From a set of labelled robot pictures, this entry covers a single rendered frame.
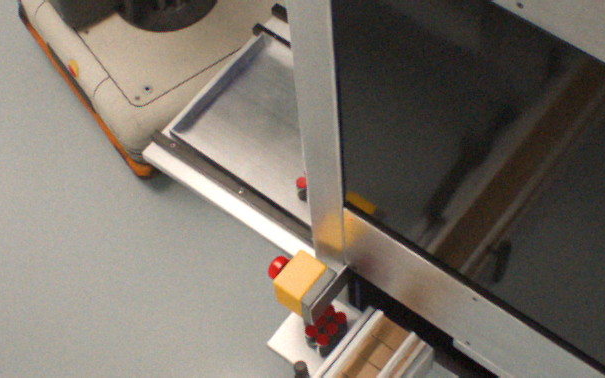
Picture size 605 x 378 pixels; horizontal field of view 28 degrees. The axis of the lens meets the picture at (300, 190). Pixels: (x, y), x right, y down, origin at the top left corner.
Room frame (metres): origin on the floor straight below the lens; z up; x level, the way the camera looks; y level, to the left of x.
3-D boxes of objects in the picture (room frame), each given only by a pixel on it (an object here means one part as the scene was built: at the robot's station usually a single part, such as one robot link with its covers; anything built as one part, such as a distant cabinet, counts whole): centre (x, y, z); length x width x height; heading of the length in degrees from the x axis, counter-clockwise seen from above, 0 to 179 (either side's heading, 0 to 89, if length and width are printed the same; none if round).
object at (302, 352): (0.76, -0.01, 0.87); 0.14 x 0.13 x 0.02; 46
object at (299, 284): (0.80, 0.01, 0.99); 0.08 x 0.07 x 0.07; 46
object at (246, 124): (1.14, 0.00, 0.90); 0.34 x 0.26 x 0.04; 45
